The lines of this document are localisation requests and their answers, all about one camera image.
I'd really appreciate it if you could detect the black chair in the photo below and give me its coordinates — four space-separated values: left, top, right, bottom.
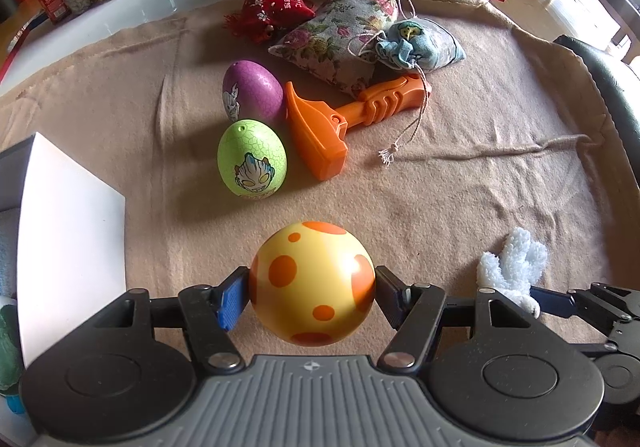
552 34 640 178

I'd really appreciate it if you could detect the purple cartoon toy egg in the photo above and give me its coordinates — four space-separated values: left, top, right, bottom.
222 60 285 124

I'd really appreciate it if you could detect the red embroidered pouch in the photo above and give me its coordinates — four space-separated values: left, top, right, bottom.
223 0 317 45

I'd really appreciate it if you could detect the yellow orange-spotted toy egg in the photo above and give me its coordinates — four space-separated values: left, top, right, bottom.
249 221 377 348

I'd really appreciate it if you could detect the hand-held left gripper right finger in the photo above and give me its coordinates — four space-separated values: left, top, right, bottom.
375 265 532 374

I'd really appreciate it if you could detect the orange plastic toy hammer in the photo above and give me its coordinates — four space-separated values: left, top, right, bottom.
284 74 432 181

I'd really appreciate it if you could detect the beige blanket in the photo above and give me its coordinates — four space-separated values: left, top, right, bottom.
0 0 640 378

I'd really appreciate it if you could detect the green toy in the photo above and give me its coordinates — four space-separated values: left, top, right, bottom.
0 304 24 396

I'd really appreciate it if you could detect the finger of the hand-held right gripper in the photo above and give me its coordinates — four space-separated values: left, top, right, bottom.
530 282 640 329

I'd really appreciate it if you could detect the white cardboard box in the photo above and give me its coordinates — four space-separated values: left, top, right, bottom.
0 132 127 428

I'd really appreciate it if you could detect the blue drawstring pouch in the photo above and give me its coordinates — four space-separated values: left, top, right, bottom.
361 19 467 166

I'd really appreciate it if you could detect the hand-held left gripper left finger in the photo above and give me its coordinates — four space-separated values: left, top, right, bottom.
95 266 251 374

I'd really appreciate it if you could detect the green cartoon-face toy egg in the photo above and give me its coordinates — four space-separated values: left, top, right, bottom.
217 119 289 200

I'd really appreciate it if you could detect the white plush toy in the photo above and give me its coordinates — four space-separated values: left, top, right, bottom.
476 228 549 319

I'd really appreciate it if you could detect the floral drawstring pouch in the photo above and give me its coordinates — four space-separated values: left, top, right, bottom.
268 0 416 100

